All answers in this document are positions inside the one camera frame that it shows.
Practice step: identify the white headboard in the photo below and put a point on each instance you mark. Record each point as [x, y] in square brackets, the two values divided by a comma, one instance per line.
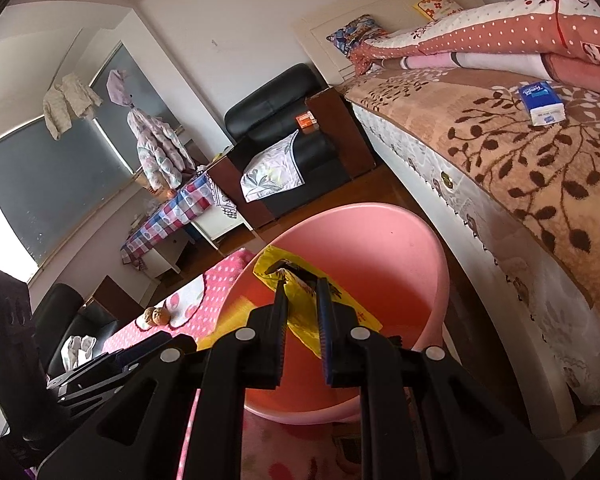
[380, 0]

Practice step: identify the pink polka-dot quilt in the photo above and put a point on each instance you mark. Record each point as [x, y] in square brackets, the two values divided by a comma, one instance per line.
[480, 30]

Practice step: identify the black leather chair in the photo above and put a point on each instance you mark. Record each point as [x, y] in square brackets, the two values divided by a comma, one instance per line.
[60, 310]

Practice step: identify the black and white patterned cloth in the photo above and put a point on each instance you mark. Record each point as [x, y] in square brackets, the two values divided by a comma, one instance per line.
[222, 205]

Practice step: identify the brown wooden cabinet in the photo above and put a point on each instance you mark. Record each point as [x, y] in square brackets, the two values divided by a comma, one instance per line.
[225, 167]

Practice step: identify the brown leaf-pattern blanket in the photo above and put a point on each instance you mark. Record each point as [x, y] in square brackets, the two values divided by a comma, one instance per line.
[530, 170]

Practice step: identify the brown wooden stool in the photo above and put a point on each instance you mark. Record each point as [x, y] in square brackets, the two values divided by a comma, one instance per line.
[125, 295]

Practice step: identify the brown wooden nightstand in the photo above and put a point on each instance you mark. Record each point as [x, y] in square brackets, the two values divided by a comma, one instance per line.
[345, 125]

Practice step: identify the narrow grey window blind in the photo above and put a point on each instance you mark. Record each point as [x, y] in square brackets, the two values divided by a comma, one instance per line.
[135, 75]

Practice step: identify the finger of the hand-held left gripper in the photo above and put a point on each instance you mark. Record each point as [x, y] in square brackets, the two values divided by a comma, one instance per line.
[90, 394]
[130, 357]

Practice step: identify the brown walnut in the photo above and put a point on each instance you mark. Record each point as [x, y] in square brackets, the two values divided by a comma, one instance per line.
[145, 318]
[159, 316]

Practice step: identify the yellow plastic bag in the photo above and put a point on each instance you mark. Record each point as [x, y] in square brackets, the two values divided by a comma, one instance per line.
[300, 317]

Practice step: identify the white socks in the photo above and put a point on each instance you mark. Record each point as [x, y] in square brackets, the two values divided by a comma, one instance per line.
[77, 350]

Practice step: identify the brass bed knob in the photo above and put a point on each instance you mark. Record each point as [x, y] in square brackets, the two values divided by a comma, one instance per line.
[447, 178]

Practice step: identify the orange box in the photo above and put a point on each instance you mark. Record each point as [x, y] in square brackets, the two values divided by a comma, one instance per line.
[305, 121]

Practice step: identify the pink polka-dot mat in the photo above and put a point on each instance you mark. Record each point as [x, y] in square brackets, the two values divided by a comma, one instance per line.
[215, 290]

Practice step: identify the grey floral cloth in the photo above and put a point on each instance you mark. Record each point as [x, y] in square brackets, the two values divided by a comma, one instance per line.
[270, 170]

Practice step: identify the pink plastic bucket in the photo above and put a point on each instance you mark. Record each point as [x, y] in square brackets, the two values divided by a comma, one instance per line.
[380, 270]

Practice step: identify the blue tissue pack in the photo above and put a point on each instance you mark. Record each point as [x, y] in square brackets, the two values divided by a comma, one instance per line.
[540, 100]

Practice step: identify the yellow floral pillow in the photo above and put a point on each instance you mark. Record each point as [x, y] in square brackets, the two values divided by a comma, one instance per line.
[435, 5]

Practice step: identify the white bed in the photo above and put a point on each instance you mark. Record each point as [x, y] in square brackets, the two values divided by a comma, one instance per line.
[480, 240]

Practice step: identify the beige jacket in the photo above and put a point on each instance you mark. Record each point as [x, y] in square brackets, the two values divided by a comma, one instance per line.
[62, 105]

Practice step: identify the white table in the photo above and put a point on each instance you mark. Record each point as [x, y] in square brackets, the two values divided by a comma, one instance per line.
[215, 225]

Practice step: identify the large grey window blind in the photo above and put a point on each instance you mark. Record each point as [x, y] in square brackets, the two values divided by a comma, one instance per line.
[45, 185]

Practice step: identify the black leather armchair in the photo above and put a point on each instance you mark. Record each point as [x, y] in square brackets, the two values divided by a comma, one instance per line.
[275, 100]

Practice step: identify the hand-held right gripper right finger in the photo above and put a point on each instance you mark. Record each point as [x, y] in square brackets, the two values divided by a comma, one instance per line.
[325, 340]

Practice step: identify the pastel puffer jacket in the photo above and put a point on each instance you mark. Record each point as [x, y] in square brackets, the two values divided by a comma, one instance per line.
[155, 150]

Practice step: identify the blue patterned pillow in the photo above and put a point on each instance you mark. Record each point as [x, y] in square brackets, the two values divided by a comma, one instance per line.
[355, 32]

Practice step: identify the plaid covered small table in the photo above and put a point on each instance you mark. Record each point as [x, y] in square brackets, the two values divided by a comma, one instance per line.
[175, 210]

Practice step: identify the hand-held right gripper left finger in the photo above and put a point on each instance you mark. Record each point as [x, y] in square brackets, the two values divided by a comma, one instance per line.
[275, 345]

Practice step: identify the lilac hat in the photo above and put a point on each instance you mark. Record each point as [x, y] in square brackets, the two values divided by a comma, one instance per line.
[117, 87]

